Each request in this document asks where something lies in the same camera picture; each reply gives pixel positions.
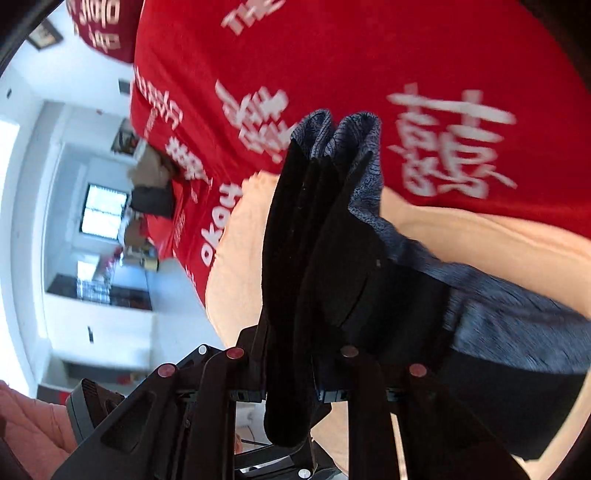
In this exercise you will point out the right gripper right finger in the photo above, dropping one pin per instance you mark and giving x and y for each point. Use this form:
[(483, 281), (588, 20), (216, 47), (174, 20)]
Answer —
[(392, 422)]

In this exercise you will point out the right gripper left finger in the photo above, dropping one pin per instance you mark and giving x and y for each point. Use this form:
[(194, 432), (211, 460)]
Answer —
[(219, 376)]

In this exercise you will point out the dark navy pants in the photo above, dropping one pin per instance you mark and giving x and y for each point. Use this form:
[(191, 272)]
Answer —
[(336, 273)]

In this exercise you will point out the pink clothed person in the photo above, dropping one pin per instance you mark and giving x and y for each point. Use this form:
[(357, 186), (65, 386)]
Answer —
[(36, 437)]

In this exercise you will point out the black tv cabinet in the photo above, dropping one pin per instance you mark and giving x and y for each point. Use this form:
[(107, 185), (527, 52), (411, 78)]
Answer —
[(99, 292)]

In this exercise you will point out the window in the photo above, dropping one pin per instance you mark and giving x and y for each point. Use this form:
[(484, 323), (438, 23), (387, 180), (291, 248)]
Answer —
[(102, 212)]

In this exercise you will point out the red printed blanket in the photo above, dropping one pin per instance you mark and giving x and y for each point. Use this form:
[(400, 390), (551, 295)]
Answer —
[(485, 105)]

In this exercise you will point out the framed wall picture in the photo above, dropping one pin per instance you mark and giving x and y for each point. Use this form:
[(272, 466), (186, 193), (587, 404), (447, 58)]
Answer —
[(44, 36)]

